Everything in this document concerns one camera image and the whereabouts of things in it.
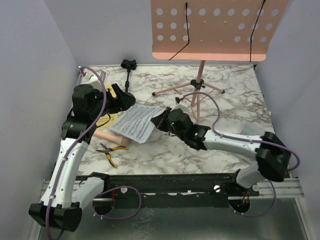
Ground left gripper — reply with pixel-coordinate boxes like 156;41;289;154
90;83;136;120

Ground yellow sheet music paper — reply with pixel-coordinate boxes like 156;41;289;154
96;83;119;129

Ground pink perforated music stand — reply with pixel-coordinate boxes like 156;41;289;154
149;0;291;126

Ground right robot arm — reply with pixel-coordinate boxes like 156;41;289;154
151;107;291;196

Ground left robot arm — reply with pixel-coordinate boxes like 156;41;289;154
28;83;136;232

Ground black microphone desk stand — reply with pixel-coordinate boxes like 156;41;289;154
120;59;137;93

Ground clear plastic compartment box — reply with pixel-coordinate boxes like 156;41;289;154
240;122;261;136

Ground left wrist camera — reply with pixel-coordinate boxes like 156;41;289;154
81;69;106;91

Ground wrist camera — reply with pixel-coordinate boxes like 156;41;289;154
174;96;190;112
81;69;106;91

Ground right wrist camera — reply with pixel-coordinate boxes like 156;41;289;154
174;96;190;112

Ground yellow handled pliers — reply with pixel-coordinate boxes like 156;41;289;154
94;142;129;169

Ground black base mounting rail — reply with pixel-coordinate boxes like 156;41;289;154
90;172;258;209

